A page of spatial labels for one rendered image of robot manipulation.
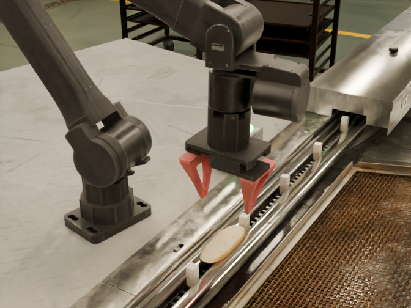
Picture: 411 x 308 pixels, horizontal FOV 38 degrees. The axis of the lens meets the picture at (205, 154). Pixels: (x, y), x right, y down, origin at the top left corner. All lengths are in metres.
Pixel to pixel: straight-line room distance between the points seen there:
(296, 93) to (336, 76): 0.59
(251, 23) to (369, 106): 0.53
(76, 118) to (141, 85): 0.66
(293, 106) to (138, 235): 0.35
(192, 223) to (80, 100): 0.24
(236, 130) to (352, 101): 0.49
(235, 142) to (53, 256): 0.33
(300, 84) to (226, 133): 0.12
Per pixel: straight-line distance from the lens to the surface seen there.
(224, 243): 0.85
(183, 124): 1.29
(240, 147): 0.78
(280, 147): 1.11
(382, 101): 1.20
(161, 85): 1.52
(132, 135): 0.89
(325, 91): 1.24
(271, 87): 0.73
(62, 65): 0.88
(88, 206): 0.94
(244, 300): 0.71
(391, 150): 1.23
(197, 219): 0.90
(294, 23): 3.23
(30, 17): 0.89
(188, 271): 0.79
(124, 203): 0.94
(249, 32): 0.72
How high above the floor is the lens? 1.36
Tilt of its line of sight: 27 degrees down
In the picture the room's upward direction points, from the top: 1 degrees counter-clockwise
